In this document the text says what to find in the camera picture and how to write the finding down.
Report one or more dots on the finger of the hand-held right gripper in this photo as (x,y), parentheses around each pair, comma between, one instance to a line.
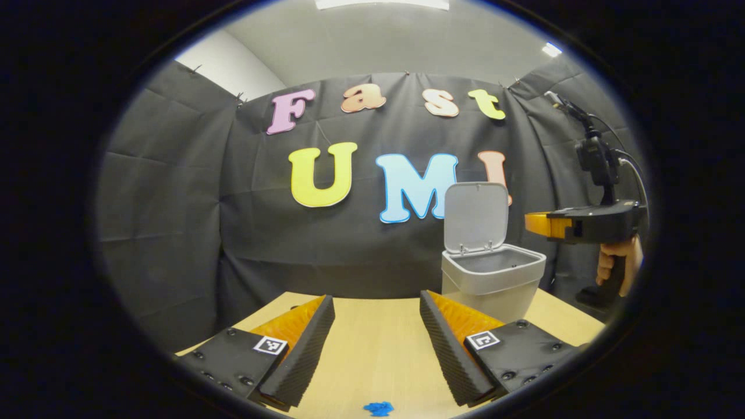
(559,226)

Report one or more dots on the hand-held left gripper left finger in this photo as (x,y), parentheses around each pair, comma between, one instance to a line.
(305,355)

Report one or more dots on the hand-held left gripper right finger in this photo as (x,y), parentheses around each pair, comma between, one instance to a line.
(448,355)

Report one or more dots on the white desktop garbage bin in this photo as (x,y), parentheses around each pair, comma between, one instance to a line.
(483,279)

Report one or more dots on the blue paper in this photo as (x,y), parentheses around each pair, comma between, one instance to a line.
(378,408)

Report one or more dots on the wooden desktop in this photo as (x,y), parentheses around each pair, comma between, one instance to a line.
(372,349)

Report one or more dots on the black backdrop cloth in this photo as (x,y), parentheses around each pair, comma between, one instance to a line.
(349,256)

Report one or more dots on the small ceiling light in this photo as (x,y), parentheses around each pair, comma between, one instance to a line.
(552,49)

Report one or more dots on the long ceiling light panel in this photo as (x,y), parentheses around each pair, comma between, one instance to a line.
(381,3)

